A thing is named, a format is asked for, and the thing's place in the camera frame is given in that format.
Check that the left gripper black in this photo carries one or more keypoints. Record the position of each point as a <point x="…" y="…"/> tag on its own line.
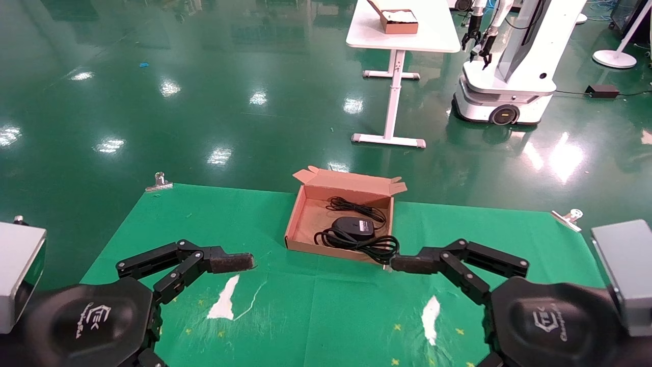
<point x="86" y="323"/>

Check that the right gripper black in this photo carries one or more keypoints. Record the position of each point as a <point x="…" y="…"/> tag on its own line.
<point x="555" y="326"/>

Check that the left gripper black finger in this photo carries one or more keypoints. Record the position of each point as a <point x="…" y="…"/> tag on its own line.
<point x="229" y="262"/>

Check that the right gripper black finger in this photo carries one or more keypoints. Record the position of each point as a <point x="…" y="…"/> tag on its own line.
<point x="415" y="263"/>

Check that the open brown cardboard box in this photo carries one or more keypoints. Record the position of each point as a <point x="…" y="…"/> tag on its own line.
<point x="310" y="224"/>

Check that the small brown cardboard box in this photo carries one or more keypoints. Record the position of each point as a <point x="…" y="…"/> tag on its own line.
<point x="400" y="23"/>

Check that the green table cloth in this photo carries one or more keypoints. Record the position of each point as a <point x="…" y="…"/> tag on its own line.
<point x="326" y="311"/>

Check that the silver metal binder clip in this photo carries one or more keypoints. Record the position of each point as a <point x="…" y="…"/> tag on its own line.
<point x="569" y="218"/>
<point x="159" y="183"/>

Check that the white wheeled robot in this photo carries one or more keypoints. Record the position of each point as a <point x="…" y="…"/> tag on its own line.
<point x="514" y="76"/>

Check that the white desk with legs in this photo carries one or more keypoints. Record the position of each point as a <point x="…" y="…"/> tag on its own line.
<point x="433" y="35"/>

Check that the black power brick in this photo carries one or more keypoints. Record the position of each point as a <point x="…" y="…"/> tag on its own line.
<point x="602" y="91"/>

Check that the white round-base stand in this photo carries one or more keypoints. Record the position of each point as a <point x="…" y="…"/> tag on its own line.
<point x="615" y="58"/>

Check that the dark equipment cabinet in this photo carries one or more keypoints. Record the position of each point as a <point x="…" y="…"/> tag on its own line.
<point x="624" y="15"/>

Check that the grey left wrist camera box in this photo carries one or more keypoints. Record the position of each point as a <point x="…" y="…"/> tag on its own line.
<point x="18" y="275"/>

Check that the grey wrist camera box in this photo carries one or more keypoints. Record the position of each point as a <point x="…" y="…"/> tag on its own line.
<point x="18" y="275"/>
<point x="626" y="278"/>

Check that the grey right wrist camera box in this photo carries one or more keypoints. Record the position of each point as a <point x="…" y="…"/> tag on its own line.
<point x="626" y="278"/>

